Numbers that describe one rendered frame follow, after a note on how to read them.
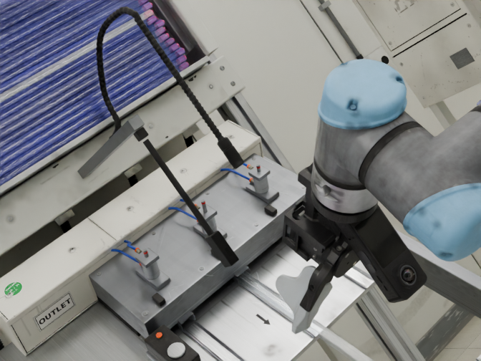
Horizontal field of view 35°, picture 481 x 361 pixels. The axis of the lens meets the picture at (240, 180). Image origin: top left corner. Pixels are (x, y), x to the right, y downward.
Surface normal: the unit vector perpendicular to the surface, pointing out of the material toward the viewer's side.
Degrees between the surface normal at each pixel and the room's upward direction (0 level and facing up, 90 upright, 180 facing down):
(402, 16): 90
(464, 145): 50
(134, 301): 43
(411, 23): 90
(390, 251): 86
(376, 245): 86
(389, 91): 55
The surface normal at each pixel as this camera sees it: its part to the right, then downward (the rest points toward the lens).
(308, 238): -0.71, 0.54
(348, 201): -0.07, 0.77
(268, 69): 0.40, -0.20
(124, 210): -0.14, -0.73
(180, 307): 0.69, 0.41
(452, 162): -0.15, -0.45
